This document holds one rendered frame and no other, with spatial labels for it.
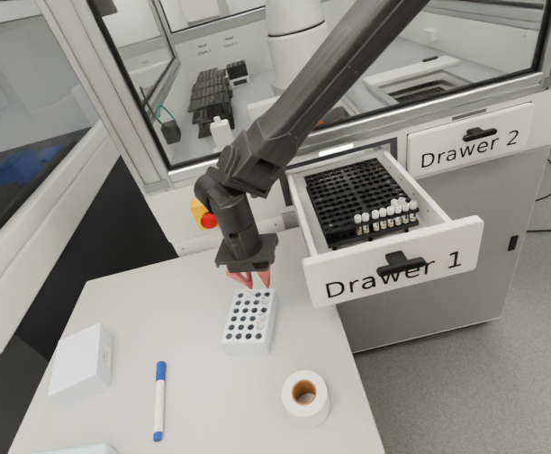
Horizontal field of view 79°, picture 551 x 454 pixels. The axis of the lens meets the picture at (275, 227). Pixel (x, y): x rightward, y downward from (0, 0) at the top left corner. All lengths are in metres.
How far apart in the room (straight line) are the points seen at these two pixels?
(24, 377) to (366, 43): 1.08
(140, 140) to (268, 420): 0.60
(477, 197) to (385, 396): 0.78
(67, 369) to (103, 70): 0.56
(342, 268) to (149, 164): 0.49
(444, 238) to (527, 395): 1.00
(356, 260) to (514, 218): 0.73
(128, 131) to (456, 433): 1.31
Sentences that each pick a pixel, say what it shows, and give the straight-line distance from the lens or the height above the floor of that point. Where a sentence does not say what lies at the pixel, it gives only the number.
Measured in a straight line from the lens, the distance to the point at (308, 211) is 0.80.
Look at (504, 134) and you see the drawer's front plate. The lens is 0.99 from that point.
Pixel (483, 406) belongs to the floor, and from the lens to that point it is 1.47.
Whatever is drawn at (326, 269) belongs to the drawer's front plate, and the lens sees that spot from 0.55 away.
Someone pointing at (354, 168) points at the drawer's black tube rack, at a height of 0.90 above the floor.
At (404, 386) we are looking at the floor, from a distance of 1.45.
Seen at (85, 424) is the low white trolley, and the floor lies 0.76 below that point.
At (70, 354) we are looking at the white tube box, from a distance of 0.80.
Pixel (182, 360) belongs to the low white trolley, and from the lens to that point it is 0.72.
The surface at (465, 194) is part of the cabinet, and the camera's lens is 1.05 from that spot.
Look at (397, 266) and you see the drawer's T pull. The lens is 0.54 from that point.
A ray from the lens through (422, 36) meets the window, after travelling 0.84.
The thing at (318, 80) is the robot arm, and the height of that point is 1.19.
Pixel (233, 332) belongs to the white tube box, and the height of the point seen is 0.80.
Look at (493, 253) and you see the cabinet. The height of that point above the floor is 0.44.
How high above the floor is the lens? 1.31
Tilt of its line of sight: 37 degrees down
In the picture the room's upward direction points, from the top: 16 degrees counter-clockwise
